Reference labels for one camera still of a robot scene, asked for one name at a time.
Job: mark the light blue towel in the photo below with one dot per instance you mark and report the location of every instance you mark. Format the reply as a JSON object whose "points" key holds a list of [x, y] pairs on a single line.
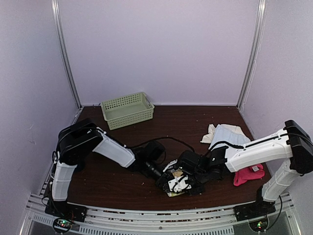
{"points": [[229, 133]]}

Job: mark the dark blue mug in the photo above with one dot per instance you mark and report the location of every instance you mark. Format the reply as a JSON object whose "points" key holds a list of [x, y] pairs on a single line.
{"points": [[80, 166]]}

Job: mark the aluminium frame post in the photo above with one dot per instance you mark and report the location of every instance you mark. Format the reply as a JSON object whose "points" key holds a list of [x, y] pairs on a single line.
{"points": [[64, 53], [256, 43]]}

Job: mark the aluminium front rail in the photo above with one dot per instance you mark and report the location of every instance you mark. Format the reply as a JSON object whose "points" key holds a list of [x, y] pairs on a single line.
{"points": [[220, 220]]}

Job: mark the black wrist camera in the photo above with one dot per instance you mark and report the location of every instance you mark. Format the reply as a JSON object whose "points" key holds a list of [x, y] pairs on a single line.
{"points": [[153, 150], [189, 162]]}

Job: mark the pale green plastic basket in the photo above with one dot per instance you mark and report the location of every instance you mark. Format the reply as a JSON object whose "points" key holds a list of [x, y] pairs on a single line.
{"points": [[127, 110]]}

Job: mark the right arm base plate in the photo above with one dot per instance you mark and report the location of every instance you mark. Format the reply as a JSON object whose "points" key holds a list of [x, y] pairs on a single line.
{"points": [[253, 210]]}

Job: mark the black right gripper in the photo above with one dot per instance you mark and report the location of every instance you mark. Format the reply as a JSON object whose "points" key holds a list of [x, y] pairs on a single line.
{"points": [[198, 191]]}

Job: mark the aluminium frame post right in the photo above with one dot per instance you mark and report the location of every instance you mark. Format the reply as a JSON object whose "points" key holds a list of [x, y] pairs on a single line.
{"points": [[256, 43]]}

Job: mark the green patterned towel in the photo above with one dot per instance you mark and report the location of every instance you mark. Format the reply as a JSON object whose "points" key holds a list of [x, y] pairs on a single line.
{"points": [[177, 185]]}

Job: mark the pink towel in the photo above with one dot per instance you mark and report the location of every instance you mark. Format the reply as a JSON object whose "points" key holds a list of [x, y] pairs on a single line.
{"points": [[247, 175]]}

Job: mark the aluminium frame post left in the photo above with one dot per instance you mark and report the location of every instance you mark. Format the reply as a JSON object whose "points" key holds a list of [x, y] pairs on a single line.
{"points": [[64, 53]]}

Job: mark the cream white towel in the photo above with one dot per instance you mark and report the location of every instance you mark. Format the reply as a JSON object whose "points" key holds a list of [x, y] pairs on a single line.
{"points": [[211, 132]]}

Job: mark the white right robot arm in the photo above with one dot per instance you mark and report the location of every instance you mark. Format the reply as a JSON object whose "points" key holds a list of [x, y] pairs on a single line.
{"points": [[231, 151]]}

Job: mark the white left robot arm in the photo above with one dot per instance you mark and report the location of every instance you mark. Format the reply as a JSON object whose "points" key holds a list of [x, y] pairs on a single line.
{"points": [[77, 141]]}

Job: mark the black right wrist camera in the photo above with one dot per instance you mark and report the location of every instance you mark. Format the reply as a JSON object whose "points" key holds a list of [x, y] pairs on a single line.
{"points": [[189, 162]]}

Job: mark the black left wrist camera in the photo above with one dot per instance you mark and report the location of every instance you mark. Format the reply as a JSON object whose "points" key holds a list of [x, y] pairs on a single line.
{"points": [[153, 150]]}

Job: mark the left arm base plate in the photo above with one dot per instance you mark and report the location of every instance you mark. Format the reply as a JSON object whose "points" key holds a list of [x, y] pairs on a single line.
{"points": [[65, 210]]}

